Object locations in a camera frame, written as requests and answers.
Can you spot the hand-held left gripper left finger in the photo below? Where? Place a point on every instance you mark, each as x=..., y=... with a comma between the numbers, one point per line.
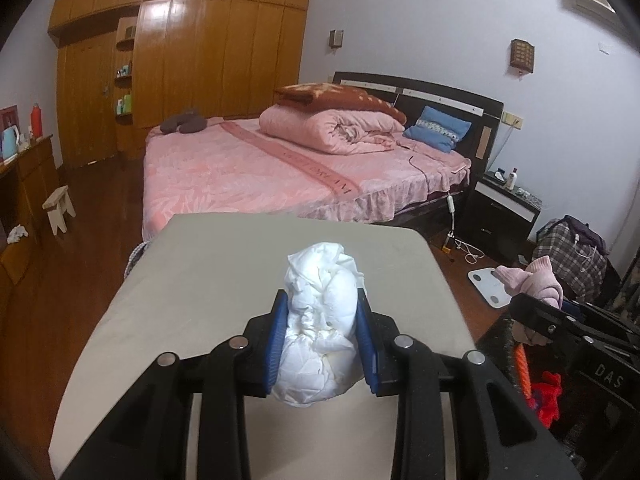
x=276, y=345

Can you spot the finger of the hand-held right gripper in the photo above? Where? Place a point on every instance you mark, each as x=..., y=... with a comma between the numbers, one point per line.
x=600, y=315
x=530, y=312

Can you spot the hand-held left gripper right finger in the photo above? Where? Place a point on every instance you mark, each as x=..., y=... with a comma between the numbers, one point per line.
x=367, y=350

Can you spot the pink knit sock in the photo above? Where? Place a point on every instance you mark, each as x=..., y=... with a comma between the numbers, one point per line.
x=532, y=277

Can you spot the white tissue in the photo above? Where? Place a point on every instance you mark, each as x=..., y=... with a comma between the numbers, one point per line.
x=320, y=320

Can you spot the orange plastic wrapper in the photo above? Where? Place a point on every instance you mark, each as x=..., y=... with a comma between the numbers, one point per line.
x=521, y=370

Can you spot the red fuzzy cloth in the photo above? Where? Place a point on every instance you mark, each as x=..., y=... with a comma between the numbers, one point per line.
x=547, y=395

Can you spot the patterned curtain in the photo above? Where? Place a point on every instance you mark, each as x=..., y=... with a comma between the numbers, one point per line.
x=632, y=285

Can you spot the white bathroom scale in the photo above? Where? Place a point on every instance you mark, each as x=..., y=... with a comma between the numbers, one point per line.
x=482, y=287

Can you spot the plaid cloth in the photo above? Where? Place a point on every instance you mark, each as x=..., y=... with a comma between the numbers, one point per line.
x=570, y=260

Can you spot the purple garment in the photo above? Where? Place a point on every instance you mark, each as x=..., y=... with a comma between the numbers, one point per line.
x=585, y=232

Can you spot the beige table cover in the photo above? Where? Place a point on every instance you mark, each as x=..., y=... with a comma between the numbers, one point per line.
x=225, y=270

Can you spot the black nightstand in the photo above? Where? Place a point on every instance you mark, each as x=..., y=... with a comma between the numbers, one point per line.
x=495, y=215

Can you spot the white bottle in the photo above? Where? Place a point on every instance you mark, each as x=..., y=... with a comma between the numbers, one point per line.
x=511, y=179

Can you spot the pink bedsheet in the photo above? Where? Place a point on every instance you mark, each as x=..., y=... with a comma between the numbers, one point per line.
x=225, y=175

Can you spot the blue pillow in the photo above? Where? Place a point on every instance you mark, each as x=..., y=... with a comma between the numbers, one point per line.
x=435, y=127

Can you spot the pink folded duvet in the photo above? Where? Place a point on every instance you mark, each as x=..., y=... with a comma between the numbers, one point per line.
x=320, y=127

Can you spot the black wooden bed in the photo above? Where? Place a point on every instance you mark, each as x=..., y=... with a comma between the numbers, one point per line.
x=440, y=95

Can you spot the brown patterned pillow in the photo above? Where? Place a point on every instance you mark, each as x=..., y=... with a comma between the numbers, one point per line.
x=330, y=95

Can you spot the small wooden stool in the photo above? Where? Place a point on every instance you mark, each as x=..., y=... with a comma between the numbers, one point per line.
x=59, y=205

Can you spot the white rag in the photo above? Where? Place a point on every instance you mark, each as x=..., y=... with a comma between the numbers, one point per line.
x=17, y=234

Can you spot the green bottle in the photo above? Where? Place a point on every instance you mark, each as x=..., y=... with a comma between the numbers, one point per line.
x=127, y=102

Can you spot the wooden wardrobe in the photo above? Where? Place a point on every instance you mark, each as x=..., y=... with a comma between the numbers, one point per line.
x=210, y=60

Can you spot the wooden side cabinet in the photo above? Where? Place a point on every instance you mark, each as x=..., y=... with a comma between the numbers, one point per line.
x=30, y=185

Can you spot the red thermos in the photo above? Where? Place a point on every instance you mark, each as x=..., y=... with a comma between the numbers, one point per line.
x=36, y=121

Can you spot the light blue kettle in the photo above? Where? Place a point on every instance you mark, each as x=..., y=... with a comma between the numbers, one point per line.
x=11, y=142

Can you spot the wall socket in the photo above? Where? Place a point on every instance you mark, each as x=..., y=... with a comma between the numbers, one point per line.
x=512, y=120

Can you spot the wooden lattice wall lamp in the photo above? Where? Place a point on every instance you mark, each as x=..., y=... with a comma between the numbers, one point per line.
x=522, y=55

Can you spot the small wall lamp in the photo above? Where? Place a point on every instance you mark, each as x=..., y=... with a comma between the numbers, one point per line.
x=336, y=38

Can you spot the red picture frame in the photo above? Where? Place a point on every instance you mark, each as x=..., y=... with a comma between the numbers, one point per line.
x=9, y=116

